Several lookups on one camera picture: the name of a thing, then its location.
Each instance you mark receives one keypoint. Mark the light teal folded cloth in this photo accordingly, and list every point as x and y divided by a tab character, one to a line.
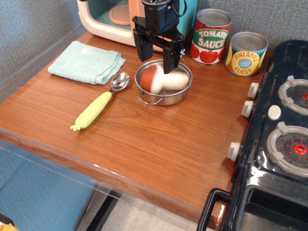
87	64

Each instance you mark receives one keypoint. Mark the spoon with yellow-green handle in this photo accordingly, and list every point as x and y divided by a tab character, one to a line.
119	82

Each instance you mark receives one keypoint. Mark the brown white plush mushroom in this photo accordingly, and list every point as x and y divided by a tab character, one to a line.
154	80

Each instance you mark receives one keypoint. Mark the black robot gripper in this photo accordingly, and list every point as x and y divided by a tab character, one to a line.
159	27

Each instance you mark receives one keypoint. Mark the tomato sauce can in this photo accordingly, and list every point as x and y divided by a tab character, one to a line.
211	31

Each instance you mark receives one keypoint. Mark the pineapple slices can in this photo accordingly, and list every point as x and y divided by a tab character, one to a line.
246	53

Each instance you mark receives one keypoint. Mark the teal toy microwave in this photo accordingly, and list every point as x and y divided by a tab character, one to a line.
112	19

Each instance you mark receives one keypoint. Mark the black toy stove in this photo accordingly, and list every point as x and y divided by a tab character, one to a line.
270	179

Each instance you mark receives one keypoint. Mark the silver pot with handles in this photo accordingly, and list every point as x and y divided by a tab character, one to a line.
165	97

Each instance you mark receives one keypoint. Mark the orange object at corner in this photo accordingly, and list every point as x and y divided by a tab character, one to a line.
6	224

